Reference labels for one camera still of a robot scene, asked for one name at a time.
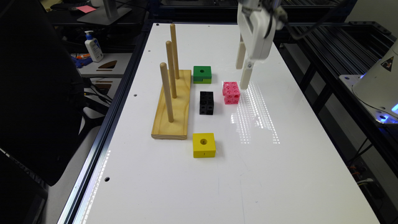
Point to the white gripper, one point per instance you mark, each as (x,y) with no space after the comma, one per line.
(258,21)

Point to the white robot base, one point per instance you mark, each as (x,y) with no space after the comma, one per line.
(376,90)

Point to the pink cube block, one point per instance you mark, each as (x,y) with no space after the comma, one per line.
(231,93)

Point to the green block with hole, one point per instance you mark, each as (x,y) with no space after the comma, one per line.
(202,75)

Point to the black cube block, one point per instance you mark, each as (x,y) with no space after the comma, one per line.
(206,102)

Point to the middle wooden peg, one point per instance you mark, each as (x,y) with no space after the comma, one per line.
(171,69)

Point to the wooden peg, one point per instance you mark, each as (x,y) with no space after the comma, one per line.
(171,69)
(174,49)
(166,87)

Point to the far wooden peg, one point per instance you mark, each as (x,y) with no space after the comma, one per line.
(174,49)

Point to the near wooden peg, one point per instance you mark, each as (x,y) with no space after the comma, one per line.
(166,87)

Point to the yellow block with hole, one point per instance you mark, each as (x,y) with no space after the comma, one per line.
(204,145)

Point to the wooden base board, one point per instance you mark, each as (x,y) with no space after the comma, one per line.
(162,128)

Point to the silver monitor stand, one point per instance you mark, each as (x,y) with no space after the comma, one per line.
(106,13)

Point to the white lotion pump bottle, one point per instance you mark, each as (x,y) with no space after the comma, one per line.
(93,47)

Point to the blue tool on desk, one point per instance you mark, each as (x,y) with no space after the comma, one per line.
(81,62)

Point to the pink sticky note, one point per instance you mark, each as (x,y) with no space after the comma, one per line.
(86,8)

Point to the black office chair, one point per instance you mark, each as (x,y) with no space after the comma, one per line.
(41,92)

